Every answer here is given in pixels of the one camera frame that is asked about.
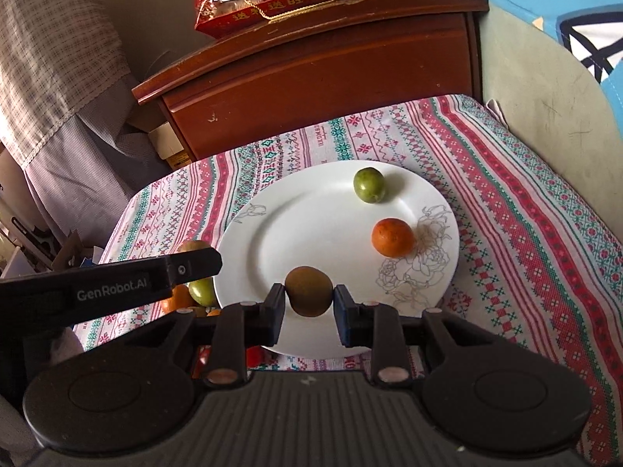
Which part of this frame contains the white floral plate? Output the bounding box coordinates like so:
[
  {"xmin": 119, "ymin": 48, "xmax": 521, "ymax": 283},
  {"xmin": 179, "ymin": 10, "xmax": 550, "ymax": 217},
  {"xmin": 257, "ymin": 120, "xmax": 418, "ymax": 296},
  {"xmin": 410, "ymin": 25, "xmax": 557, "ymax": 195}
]
[{"xmin": 214, "ymin": 160, "xmax": 461, "ymax": 357}]

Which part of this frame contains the brown wooden nightstand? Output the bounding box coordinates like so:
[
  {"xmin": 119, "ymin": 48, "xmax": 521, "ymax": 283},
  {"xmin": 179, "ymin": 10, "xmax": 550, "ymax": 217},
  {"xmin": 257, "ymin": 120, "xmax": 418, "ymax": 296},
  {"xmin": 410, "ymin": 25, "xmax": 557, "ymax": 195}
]
[{"xmin": 131, "ymin": 0, "xmax": 490, "ymax": 162}]

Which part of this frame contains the brown cardboard piece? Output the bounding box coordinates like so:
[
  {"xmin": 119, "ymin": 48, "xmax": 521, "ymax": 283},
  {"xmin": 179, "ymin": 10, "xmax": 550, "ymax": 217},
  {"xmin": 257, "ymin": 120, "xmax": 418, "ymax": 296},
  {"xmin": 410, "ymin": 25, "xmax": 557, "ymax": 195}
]
[{"xmin": 51, "ymin": 231, "xmax": 84, "ymax": 270}]

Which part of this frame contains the beige checked cloth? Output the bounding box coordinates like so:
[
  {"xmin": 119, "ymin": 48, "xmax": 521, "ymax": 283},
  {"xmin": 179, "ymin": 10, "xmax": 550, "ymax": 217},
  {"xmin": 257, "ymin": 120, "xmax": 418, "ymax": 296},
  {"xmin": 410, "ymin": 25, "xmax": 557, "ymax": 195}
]
[{"xmin": 0, "ymin": 0, "xmax": 136, "ymax": 166}]

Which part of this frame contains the patterned red green tablecloth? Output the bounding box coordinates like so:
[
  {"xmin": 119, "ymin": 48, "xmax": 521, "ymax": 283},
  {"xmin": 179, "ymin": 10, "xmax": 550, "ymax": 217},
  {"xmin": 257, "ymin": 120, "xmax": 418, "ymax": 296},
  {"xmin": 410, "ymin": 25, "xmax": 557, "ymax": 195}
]
[{"xmin": 73, "ymin": 93, "xmax": 623, "ymax": 467}]

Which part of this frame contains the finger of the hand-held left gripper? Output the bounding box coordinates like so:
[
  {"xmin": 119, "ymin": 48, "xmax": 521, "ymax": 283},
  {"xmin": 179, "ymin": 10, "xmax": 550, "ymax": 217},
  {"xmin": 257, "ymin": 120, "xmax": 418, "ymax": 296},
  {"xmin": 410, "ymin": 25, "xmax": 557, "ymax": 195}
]
[{"xmin": 163, "ymin": 247, "xmax": 224, "ymax": 289}]

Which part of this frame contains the green plum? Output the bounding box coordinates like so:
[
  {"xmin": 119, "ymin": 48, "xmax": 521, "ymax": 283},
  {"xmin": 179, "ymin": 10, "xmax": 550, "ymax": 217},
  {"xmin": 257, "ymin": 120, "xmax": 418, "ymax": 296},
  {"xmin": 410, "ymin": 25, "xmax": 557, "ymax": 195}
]
[
  {"xmin": 188, "ymin": 277, "xmax": 218, "ymax": 308},
  {"xmin": 353, "ymin": 167, "xmax": 387, "ymax": 203}
]

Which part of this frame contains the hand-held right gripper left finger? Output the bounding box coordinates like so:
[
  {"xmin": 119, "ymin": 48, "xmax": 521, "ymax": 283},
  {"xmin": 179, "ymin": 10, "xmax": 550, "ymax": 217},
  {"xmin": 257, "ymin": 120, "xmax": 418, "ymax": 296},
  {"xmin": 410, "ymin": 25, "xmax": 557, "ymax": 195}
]
[{"xmin": 160, "ymin": 283, "xmax": 286, "ymax": 390}]

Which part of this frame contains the small cardboard box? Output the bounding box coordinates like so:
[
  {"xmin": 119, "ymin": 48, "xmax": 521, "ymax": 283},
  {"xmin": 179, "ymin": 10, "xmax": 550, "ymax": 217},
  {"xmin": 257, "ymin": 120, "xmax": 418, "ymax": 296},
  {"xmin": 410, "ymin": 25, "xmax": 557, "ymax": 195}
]
[{"xmin": 146, "ymin": 121, "xmax": 190, "ymax": 171}]

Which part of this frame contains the lavender cloth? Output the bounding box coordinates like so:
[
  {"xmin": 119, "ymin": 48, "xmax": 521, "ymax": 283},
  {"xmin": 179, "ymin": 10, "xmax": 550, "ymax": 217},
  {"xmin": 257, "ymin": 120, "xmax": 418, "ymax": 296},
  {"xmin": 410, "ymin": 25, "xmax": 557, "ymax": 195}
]
[{"xmin": 22, "ymin": 75, "xmax": 171, "ymax": 244}]

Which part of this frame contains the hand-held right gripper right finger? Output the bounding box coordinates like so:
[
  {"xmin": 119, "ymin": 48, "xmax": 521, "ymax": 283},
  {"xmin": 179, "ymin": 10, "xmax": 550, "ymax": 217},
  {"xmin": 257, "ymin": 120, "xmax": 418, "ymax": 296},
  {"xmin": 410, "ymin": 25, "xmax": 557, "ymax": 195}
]
[{"xmin": 333, "ymin": 285, "xmax": 461, "ymax": 385}]

